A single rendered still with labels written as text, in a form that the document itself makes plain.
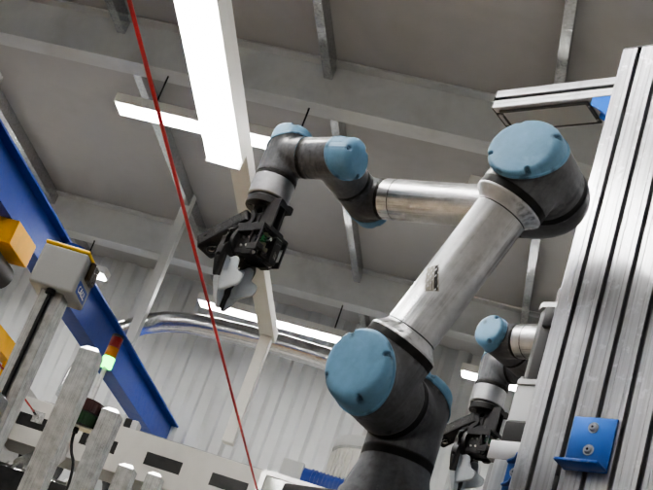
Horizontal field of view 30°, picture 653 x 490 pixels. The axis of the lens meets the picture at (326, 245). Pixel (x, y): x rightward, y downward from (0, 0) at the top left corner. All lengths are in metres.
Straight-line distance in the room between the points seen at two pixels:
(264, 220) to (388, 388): 0.46
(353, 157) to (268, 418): 9.70
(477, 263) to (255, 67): 6.46
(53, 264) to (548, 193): 0.75
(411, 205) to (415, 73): 5.87
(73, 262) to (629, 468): 0.88
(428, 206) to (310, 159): 0.22
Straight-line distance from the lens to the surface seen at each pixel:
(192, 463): 5.20
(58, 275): 1.81
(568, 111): 2.49
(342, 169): 2.09
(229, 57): 3.41
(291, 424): 11.68
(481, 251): 1.85
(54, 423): 2.02
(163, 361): 12.09
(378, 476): 1.86
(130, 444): 5.26
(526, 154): 1.88
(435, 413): 1.91
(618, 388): 1.97
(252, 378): 5.34
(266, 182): 2.13
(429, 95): 8.01
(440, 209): 2.10
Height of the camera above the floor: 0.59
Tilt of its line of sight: 25 degrees up
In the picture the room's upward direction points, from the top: 20 degrees clockwise
